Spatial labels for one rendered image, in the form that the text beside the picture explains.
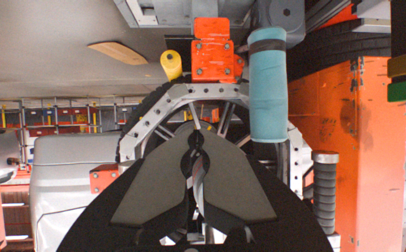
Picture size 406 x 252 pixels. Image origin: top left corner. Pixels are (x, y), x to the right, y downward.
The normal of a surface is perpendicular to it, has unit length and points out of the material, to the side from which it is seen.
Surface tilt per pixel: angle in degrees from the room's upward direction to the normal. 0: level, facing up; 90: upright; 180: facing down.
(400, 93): 90
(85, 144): 90
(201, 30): 90
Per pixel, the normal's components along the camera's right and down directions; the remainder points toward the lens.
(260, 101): -0.64, 0.06
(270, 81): -0.25, 0.00
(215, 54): 0.08, 0.04
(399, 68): -1.00, 0.04
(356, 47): -0.46, 0.05
